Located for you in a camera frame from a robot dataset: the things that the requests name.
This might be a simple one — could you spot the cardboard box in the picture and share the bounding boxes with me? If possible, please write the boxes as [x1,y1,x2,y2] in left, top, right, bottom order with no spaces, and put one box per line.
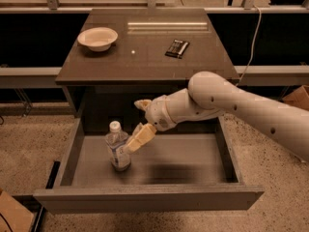
[283,85,309,110]
[0,189,34,232]

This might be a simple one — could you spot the white bowl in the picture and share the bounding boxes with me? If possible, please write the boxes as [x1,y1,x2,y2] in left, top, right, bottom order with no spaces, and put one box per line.
[77,27,118,52]

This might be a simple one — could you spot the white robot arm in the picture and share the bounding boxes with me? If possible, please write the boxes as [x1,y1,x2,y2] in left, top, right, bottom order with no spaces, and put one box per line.
[125,72,309,161]

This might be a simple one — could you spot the clear blue plastic bottle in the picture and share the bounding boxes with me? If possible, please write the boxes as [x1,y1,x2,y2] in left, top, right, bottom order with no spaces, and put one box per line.
[105,121,131,171]

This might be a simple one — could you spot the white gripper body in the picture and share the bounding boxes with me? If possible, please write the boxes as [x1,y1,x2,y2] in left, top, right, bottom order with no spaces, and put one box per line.
[145,96,177,131]

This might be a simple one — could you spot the grey metal rail frame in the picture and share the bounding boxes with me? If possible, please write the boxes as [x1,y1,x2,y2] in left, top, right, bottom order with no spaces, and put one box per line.
[0,67,61,89]

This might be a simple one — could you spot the grey cabinet with counter top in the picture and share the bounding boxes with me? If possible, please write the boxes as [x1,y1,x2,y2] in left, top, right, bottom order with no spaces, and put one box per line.
[55,8,241,135]

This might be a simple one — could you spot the cardboard box on right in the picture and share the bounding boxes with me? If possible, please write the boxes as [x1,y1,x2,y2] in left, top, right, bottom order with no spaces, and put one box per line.
[283,85,309,110]

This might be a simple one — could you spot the open grey top drawer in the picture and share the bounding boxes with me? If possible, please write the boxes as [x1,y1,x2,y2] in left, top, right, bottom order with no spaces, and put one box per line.
[34,117,264,214]

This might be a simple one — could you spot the cardboard box bottom left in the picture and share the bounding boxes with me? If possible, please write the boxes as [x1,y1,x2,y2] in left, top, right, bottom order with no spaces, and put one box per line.
[0,189,34,232]

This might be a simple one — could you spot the white cable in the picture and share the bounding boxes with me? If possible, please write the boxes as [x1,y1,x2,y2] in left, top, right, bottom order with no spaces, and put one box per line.
[236,5,263,87]

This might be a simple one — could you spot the black snack packet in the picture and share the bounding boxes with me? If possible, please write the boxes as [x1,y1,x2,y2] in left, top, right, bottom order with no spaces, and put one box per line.
[165,39,189,59]

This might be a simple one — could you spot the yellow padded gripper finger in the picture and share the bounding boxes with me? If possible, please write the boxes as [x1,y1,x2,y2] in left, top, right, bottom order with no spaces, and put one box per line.
[124,123,156,154]
[134,100,152,111]

